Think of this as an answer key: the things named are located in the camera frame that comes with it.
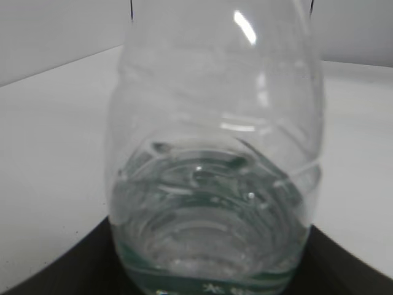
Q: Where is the clear plastic water bottle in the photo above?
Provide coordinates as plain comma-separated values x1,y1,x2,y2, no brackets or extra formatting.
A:
104,1,325,294

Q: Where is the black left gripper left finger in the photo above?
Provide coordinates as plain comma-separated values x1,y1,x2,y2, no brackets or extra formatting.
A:
0,214,139,295

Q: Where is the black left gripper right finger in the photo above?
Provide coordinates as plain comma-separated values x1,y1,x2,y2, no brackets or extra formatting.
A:
283,226,392,295

